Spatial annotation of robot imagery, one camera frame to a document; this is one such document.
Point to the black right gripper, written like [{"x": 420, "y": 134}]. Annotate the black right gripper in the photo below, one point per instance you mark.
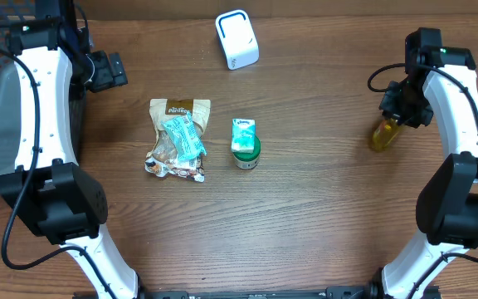
[{"x": 389, "y": 107}]

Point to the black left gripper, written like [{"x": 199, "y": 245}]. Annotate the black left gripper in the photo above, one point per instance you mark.
[{"x": 108, "y": 78}]

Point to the yellow Vim liquid bottle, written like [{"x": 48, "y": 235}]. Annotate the yellow Vim liquid bottle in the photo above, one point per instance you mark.
[{"x": 385, "y": 134}]

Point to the teal snack packet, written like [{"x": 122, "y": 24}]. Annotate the teal snack packet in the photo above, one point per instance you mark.
[{"x": 182, "y": 132}]

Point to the beige Pantree snack pouch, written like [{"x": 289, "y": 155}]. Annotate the beige Pantree snack pouch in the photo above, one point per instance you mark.
[{"x": 162, "y": 160}]

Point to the Kleenex tissue pack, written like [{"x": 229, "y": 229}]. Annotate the Kleenex tissue pack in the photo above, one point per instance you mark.
[{"x": 243, "y": 136}]

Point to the green lid white jar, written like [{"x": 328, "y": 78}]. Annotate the green lid white jar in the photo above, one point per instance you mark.
[{"x": 248, "y": 160}]

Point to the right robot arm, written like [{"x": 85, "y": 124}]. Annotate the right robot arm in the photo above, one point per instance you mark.
[{"x": 440, "y": 85}]

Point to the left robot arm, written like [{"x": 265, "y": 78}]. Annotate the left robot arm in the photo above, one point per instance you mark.
[{"x": 47, "y": 190}]

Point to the white barcode scanner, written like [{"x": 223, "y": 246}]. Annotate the white barcode scanner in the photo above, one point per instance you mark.
[{"x": 237, "y": 39}]

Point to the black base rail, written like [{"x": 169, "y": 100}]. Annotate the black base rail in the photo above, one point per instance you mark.
[{"x": 329, "y": 293}]

